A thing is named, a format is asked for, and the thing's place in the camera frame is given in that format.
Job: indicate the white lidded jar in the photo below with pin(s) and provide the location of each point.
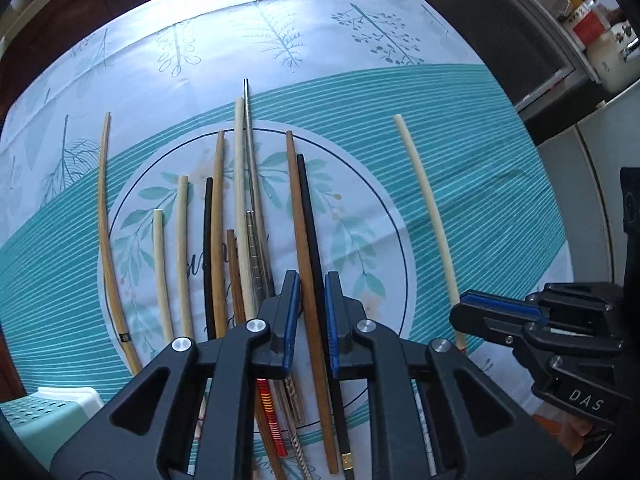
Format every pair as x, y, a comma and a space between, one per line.
612, 55

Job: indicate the bunch of assorted chopsticks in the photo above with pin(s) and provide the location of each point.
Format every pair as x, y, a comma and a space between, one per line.
217, 210

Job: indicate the leaf-print teal tablecloth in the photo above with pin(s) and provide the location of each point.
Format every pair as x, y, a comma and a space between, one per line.
500, 185

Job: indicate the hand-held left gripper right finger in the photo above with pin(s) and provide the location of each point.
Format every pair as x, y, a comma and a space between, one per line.
332, 340

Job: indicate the long brown wooden chopstick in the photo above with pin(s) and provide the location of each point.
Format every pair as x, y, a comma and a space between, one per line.
298, 210

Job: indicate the dark glass-door oven cabinet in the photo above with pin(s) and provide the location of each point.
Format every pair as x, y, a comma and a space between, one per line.
500, 25

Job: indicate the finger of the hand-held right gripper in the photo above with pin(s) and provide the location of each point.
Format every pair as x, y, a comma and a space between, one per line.
500, 302
480, 322

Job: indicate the cream chopstick red end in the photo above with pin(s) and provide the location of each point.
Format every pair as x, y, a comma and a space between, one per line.
398, 122

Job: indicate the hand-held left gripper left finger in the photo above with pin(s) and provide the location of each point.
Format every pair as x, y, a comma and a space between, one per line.
290, 330

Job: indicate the black chopstick gold band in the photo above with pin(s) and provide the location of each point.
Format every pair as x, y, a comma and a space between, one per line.
308, 210

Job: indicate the green utensil holder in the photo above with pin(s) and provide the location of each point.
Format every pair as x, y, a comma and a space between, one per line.
45, 420

